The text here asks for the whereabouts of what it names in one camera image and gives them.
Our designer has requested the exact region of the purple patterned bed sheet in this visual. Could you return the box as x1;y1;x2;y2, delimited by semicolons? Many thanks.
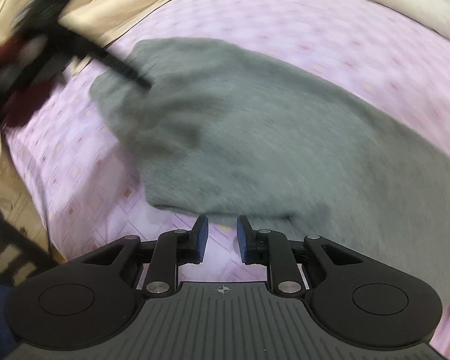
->
7;0;450;359

